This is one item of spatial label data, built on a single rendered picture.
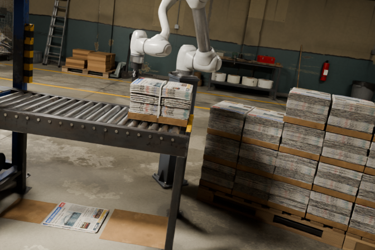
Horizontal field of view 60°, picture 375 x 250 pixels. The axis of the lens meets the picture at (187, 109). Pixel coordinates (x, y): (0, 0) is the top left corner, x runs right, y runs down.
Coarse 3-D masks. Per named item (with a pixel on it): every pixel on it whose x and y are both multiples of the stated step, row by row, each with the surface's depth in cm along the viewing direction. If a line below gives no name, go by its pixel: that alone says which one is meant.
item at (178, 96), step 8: (168, 88) 197; (176, 88) 201; (184, 88) 204; (192, 88) 209; (168, 96) 197; (176, 96) 197; (184, 96) 197; (192, 96) 223; (168, 104) 199; (176, 104) 199; (184, 104) 198; (168, 112) 201; (176, 112) 200; (184, 112) 200
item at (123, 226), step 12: (120, 216) 239; (132, 216) 241; (144, 216) 243; (156, 216) 246; (108, 228) 223; (120, 228) 225; (132, 228) 227; (144, 228) 229; (156, 228) 231; (108, 240) 211; (120, 240) 213; (132, 240) 214; (144, 240) 216; (156, 240) 218
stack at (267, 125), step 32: (224, 128) 259; (256, 128) 249; (288, 128) 239; (256, 160) 252; (288, 160) 242; (352, 160) 225; (256, 192) 257; (288, 192) 246; (352, 192) 228; (320, 224) 240
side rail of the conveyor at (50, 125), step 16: (0, 112) 187; (16, 112) 186; (32, 112) 190; (0, 128) 189; (16, 128) 188; (32, 128) 188; (48, 128) 187; (64, 128) 187; (80, 128) 186; (96, 128) 185; (112, 128) 185; (128, 128) 185; (112, 144) 187; (128, 144) 186; (144, 144) 186; (160, 144) 185; (176, 144) 184
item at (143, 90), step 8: (136, 80) 208; (144, 80) 212; (152, 80) 216; (160, 80) 223; (136, 88) 198; (144, 88) 197; (152, 88) 197; (136, 96) 199; (144, 96) 199; (152, 96) 198; (136, 104) 200; (144, 104) 200; (152, 104) 200; (136, 112) 201; (144, 112) 201; (152, 112) 201
